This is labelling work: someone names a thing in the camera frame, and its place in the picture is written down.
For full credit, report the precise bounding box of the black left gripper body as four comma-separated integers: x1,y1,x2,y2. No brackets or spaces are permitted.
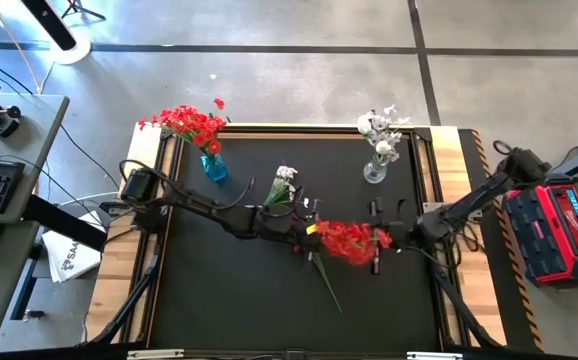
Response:
256,207,315,249

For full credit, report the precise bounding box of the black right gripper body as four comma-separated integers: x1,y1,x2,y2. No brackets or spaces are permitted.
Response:
387,219,423,250

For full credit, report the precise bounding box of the small white flower bunch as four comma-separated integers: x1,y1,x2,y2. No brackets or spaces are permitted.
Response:
262,164,310,211

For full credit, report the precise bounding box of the pale lilac flower bunch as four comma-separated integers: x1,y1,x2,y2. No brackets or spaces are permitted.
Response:
366,103,411,164

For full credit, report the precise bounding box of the clear glass vase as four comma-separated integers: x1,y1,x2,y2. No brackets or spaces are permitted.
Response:
362,152,391,185

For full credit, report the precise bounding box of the blue glass vase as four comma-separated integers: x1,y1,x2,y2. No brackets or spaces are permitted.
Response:
199,152,229,184

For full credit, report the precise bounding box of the black table mat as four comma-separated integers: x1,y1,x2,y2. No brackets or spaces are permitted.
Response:
148,137,441,352

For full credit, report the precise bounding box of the hazard striped floor mat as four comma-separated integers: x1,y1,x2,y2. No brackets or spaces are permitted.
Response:
457,128,545,353

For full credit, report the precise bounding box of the red and black power station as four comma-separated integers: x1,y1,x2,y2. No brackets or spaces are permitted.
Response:
501,172,578,290

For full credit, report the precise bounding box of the white paper sheet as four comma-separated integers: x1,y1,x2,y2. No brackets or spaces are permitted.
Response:
41,211,104,285

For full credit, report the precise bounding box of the black desk beam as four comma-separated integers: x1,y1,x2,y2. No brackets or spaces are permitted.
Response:
21,193,109,253

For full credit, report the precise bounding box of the white floor stand base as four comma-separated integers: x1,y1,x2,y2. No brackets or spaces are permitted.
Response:
0,0,93,67

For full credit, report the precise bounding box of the black tripod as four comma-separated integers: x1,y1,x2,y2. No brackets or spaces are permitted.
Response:
61,0,108,22

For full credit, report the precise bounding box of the black aluminium table frame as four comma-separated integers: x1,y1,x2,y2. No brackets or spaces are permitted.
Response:
118,122,470,354

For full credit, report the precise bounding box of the silver edge bracket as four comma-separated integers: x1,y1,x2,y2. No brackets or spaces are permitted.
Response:
126,348,186,360
406,351,464,360

